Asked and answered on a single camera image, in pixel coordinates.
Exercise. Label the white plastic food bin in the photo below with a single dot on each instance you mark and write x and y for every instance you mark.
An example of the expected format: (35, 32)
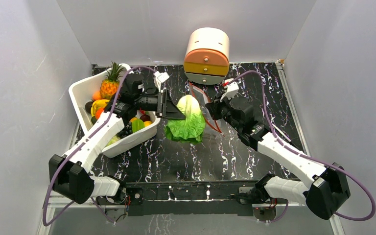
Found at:
(82, 91)

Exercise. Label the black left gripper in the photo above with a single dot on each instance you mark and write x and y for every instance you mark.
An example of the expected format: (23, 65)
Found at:
(166, 108)

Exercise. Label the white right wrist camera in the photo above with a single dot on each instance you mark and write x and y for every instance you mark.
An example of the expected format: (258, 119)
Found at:
(230, 89)

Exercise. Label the small yellow toy fruit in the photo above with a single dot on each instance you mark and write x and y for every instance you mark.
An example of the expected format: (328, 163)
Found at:
(147, 123)

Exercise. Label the yellow toy banana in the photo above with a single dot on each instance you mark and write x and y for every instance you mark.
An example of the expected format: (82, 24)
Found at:
(97, 104)

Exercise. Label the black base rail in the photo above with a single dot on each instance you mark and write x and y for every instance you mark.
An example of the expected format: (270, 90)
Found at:
(190, 197)

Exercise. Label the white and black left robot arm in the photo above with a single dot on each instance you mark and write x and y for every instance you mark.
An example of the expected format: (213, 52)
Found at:
(69, 173)

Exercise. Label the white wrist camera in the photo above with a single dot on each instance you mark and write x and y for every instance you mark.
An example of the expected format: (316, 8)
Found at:
(230, 89)
(160, 78)

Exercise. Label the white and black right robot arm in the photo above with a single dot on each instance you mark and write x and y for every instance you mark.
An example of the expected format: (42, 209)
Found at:
(322, 188)

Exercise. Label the toy pineapple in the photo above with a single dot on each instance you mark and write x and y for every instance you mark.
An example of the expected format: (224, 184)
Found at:
(110, 84)

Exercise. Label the clear zip bag orange zipper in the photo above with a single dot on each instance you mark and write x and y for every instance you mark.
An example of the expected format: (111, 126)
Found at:
(203, 99)

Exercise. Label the green toy cabbage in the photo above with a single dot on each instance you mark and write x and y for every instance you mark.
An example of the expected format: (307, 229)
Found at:
(113, 140)

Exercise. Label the green toy lettuce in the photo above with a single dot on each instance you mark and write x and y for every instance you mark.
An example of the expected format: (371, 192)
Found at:
(190, 129)

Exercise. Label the dark red toy plum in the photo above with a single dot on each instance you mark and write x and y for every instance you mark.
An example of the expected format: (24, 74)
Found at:
(145, 118)

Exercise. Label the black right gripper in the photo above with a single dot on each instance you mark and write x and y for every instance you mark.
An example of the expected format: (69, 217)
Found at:
(216, 108)

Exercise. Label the toy peach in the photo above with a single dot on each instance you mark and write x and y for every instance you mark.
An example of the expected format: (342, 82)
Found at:
(96, 95)

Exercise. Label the green toy star fruit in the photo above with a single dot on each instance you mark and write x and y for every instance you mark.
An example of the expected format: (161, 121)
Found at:
(137, 124)

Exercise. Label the round pastel drawer cabinet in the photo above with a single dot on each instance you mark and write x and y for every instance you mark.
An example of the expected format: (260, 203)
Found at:
(206, 60)

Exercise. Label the black toy grape bunch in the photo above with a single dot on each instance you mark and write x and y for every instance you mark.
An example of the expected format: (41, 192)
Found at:
(126, 131)

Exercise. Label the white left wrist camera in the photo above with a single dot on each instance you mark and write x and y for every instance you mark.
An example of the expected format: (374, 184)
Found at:
(160, 78)

